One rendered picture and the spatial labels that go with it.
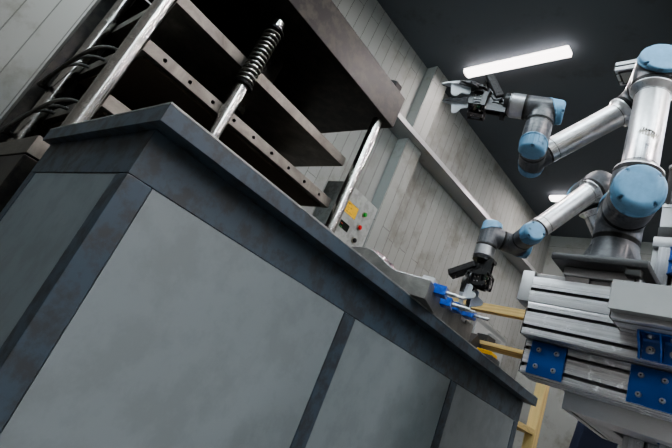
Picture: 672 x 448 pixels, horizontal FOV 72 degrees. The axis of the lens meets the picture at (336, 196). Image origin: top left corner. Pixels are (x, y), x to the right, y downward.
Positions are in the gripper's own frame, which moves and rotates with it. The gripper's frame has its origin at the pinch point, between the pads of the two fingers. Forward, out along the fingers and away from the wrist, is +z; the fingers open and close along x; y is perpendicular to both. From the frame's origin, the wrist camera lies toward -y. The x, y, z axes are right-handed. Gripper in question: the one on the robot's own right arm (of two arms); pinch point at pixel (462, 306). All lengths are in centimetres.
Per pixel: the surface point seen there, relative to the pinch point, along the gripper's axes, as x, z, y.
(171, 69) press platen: -107, -33, -79
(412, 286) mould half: -46.9, 10.4, 8.9
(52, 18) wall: -132, -95, -270
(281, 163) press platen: -46, -33, -79
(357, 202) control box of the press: 14, -48, -85
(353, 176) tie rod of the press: -8, -51, -73
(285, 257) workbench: -89, 22, 4
